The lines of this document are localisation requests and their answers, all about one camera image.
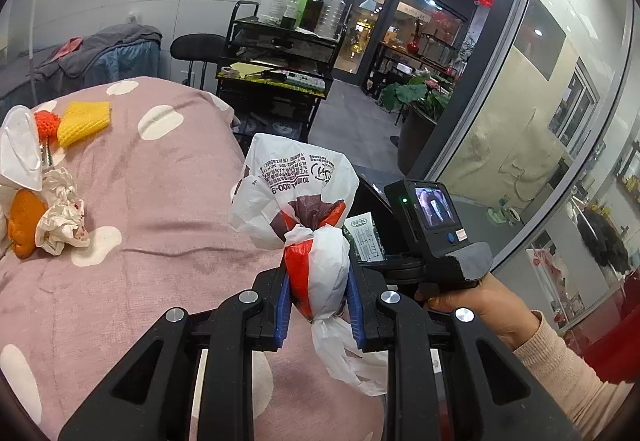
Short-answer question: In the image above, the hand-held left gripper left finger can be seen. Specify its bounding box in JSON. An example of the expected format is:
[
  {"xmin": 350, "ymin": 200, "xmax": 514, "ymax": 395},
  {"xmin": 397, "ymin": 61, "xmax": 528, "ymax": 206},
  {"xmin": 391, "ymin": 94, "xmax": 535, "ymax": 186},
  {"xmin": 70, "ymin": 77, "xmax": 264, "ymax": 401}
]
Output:
[{"xmin": 57, "ymin": 266, "xmax": 293, "ymax": 441}]

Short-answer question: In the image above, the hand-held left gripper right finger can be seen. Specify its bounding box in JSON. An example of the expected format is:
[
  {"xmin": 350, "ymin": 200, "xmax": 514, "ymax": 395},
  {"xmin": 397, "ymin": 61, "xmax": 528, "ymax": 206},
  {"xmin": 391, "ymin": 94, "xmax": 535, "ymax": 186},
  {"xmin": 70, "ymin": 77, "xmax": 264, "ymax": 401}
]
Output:
[{"xmin": 345, "ymin": 262, "xmax": 583, "ymax": 441}]

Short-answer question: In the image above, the white and red plastic bag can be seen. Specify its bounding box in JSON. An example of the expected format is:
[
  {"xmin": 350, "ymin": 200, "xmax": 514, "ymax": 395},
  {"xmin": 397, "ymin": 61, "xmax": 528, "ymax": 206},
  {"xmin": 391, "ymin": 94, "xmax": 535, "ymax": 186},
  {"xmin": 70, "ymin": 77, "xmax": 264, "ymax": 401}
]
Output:
[{"xmin": 228, "ymin": 133, "xmax": 388, "ymax": 397}]

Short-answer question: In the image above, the white tissue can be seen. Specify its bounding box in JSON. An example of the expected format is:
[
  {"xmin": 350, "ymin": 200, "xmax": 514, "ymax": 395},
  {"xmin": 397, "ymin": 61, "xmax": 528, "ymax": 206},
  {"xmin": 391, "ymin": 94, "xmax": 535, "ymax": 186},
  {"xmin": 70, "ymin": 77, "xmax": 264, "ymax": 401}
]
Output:
[{"xmin": 34, "ymin": 167, "xmax": 90, "ymax": 256}]

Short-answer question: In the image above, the yellow foam net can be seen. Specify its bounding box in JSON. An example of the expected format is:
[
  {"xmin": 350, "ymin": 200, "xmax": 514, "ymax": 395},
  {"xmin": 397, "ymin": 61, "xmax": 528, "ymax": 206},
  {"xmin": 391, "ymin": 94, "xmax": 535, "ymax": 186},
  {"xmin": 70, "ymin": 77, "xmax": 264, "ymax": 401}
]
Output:
[{"xmin": 56, "ymin": 101, "xmax": 112, "ymax": 149}]

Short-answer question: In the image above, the person's right forearm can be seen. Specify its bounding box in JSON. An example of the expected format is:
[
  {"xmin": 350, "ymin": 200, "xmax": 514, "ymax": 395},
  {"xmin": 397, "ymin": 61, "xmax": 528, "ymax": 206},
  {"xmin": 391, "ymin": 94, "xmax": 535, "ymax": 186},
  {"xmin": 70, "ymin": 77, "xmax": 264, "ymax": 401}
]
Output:
[{"xmin": 512, "ymin": 311, "xmax": 640, "ymax": 441}]

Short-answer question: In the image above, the person's right hand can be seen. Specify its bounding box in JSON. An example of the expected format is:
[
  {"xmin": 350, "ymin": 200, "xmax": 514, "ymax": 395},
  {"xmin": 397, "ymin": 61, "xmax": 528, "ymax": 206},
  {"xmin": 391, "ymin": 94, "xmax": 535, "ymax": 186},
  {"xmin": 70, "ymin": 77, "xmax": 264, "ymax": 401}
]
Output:
[{"xmin": 414, "ymin": 272, "xmax": 544, "ymax": 350}]

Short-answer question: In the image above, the potted plant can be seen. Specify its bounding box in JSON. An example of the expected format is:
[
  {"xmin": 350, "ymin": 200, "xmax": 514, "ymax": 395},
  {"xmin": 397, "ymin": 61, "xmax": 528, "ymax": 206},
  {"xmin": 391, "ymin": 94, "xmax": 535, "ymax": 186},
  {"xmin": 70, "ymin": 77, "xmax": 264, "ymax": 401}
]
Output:
[{"xmin": 381, "ymin": 71, "xmax": 453, "ymax": 176}]

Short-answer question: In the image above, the pink dotted blanket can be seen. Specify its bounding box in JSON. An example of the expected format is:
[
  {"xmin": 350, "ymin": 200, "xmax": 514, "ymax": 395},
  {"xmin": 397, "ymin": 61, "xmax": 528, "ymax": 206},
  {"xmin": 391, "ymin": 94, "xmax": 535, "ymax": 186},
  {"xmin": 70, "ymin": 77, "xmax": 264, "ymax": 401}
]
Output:
[{"xmin": 0, "ymin": 77, "xmax": 386, "ymax": 441}]

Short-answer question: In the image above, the glass double door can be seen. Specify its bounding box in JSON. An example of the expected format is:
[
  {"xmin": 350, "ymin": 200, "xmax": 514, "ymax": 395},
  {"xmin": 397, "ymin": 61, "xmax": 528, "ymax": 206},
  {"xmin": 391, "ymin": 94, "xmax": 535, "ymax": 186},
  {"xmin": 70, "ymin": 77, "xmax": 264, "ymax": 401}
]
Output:
[{"xmin": 332, "ymin": 0, "xmax": 401, "ymax": 82}]

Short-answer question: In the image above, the clear plastic bottle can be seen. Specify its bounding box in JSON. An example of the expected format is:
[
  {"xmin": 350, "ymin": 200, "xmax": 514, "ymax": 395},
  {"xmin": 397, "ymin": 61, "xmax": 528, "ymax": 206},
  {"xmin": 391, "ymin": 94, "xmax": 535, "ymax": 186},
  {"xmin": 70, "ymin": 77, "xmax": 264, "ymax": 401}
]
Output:
[{"xmin": 320, "ymin": 0, "xmax": 347, "ymax": 39}]

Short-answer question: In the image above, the black utility cart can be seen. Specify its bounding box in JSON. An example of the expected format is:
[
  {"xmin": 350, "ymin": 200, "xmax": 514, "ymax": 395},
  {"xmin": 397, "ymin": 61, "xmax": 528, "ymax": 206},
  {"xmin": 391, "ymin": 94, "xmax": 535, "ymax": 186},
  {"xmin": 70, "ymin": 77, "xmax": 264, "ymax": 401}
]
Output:
[{"xmin": 215, "ymin": 0, "xmax": 348, "ymax": 142}]

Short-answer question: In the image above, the yellow paper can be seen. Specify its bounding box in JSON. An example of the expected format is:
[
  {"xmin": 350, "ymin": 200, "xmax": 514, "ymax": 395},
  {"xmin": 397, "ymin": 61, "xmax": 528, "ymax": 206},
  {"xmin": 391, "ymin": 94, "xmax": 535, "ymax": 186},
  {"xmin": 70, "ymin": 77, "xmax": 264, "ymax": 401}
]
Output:
[{"xmin": 229, "ymin": 62, "xmax": 273, "ymax": 79}]

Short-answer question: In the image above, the dark bottle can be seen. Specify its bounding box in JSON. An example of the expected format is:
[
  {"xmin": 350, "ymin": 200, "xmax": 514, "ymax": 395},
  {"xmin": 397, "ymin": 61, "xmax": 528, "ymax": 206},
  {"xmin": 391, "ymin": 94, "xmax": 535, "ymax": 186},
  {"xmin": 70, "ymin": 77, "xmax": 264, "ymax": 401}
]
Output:
[{"xmin": 305, "ymin": 0, "xmax": 328, "ymax": 34}]

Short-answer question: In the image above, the green bottle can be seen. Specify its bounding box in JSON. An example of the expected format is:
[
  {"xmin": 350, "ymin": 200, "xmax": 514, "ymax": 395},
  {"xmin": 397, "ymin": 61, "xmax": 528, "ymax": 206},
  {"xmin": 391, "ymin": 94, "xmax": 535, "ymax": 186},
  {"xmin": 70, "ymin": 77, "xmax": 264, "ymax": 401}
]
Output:
[{"xmin": 295, "ymin": 0, "xmax": 321, "ymax": 29}]

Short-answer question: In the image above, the large white bottle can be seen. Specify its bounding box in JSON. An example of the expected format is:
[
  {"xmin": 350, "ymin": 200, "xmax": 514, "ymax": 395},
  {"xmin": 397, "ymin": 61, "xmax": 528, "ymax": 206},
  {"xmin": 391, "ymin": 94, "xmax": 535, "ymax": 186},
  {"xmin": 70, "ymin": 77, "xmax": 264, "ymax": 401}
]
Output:
[{"xmin": 257, "ymin": 0, "xmax": 283, "ymax": 24}]

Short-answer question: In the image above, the black chair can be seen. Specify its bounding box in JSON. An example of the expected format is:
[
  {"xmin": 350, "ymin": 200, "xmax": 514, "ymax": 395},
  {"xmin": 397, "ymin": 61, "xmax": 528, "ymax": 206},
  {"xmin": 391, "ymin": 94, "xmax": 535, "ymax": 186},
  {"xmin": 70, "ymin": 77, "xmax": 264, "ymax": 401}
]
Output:
[{"xmin": 171, "ymin": 34, "xmax": 228, "ymax": 92}]

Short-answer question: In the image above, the orange foam net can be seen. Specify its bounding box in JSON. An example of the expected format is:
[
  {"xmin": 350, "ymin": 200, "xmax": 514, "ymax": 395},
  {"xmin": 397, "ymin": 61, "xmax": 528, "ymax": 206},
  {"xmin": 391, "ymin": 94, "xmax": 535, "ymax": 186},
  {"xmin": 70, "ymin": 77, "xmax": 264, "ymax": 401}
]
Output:
[{"xmin": 34, "ymin": 110, "xmax": 62, "ymax": 139}]

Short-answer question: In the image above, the white face mask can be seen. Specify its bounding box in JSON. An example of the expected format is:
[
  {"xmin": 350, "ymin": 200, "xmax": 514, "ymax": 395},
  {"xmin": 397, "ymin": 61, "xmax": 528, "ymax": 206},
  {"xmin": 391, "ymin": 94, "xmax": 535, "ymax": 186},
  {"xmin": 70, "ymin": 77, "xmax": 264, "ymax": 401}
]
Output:
[{"xmin": 0, "ymin": 105, "xmax": 45, "ymax": 192}]

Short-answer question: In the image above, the grey blanket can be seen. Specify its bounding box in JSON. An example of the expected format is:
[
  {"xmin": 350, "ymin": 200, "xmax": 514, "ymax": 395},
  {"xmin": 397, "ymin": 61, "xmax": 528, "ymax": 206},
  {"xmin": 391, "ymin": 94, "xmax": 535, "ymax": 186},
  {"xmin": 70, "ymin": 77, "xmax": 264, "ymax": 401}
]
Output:
[{"xmin": 32, "ymin": 23, "xmax": 163, "ymax": 86}]

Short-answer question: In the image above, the red cloth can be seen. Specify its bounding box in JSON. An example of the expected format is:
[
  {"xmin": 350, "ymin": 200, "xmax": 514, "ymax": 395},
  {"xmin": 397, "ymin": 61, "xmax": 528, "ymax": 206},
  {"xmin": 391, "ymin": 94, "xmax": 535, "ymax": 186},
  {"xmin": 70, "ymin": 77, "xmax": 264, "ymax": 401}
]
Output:
[{"xmin": 52, "ymin": 38, "xmax": 82, "ymax": 60}]

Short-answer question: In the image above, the white gooseneck lamp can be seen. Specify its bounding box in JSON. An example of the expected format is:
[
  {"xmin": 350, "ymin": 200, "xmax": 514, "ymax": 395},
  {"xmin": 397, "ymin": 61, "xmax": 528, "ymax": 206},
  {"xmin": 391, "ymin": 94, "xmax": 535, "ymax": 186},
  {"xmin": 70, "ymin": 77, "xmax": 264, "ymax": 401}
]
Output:
[{"xmin": 27, "ymin": 0, "xmax": 62, "ymax": 106}]

